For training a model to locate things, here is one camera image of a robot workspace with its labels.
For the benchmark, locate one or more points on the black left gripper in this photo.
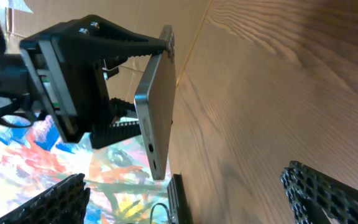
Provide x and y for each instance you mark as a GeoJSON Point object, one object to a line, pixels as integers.
{"type": "Point", "coordinates": [67, 73]}

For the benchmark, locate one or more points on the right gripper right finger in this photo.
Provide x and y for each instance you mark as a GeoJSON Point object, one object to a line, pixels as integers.
{"type": "Point", "coordinates": [317, 198]}

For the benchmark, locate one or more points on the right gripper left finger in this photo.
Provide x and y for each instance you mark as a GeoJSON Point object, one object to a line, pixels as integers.
{"type": "Point", "coordinates": [64, 202]}

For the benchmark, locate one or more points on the Galaxy S25 Ultra smartphone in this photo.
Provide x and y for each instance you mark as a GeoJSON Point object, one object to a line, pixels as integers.
{"type": "Point", "coordinates": [154, 101]}

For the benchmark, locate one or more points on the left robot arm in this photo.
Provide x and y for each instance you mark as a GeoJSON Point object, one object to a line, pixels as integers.
{"type": "Point", "coordinates": [18, 96]}

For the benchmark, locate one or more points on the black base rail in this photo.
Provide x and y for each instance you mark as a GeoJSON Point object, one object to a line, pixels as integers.
{"type": "Point", "coordinates": [179, 211]}

